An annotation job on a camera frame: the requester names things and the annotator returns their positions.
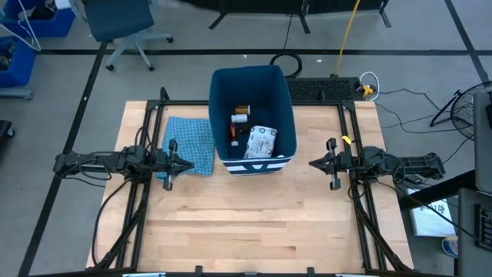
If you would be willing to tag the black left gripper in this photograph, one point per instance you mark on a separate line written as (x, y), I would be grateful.
(165, 163)

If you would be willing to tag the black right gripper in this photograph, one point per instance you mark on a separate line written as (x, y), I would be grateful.
(340, 163)

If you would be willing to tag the white packet with dark print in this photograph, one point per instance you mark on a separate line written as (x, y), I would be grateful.
(261, 141)

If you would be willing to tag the white gauze roll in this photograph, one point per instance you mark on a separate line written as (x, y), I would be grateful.
(239, 118)

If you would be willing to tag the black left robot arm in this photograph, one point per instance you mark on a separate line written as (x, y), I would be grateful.
(96, 161)

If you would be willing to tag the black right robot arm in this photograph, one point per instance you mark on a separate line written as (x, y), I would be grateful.
(407, 163)

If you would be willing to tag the navy fabric basket striped base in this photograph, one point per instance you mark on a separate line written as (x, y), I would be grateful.
(227, 96)

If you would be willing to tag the small blue storage bin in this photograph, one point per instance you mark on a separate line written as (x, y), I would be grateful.
(21, 65)

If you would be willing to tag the large blue storage bin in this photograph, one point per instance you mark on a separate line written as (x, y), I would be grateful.
(54, 25)

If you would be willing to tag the blue patterned cloth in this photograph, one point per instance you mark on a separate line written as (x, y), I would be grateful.
(192, 134)

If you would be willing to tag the yellow tape piece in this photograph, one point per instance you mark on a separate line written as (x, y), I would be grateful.
(346, 139)

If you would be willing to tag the black perforated metal plate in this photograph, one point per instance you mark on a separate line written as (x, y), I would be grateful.
(319, 89)

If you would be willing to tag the yellow plug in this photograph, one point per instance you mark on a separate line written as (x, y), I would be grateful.
(367, 91)

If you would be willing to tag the black remote-like device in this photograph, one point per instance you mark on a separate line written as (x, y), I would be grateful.
(414, 179)

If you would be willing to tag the white printed booklet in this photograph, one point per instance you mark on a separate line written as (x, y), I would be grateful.
(430, 221)

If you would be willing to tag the black table stand legs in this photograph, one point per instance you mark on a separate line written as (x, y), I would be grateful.
(303, 15)

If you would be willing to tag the blue and white round object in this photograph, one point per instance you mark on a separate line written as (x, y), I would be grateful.
(449, 246)

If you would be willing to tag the black floor fan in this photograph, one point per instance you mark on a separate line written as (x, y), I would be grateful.
(467, 111)

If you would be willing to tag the blue office chair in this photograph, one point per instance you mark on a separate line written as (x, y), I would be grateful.
(119, 17)

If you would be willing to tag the grey cart base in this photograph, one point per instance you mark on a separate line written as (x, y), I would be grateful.
(17, 93)

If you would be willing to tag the black caster object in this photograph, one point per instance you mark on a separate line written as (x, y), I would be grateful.
(5, 129)

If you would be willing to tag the black metal table frame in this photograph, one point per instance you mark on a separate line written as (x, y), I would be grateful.
(180, 102)

